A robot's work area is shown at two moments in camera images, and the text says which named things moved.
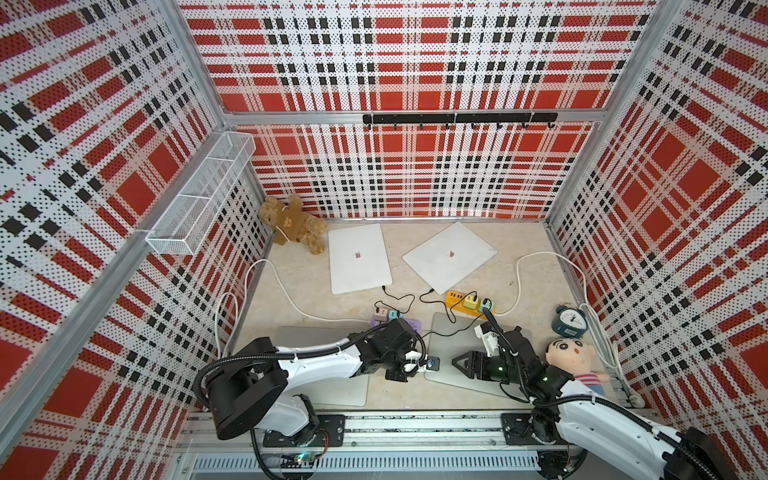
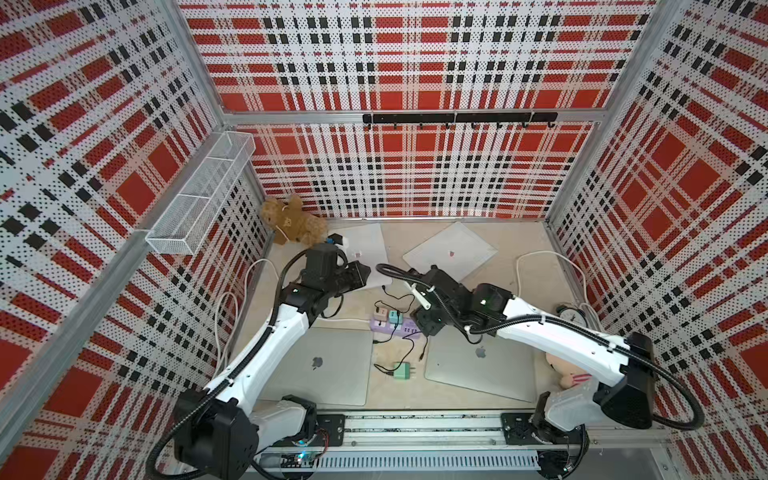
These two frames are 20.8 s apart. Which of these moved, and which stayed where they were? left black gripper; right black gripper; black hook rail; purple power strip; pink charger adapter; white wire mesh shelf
Moved: right black gripper; left black gripper
Stayed: purple power strip; white wire mesh shelf; black hook rail; pink charger adapter
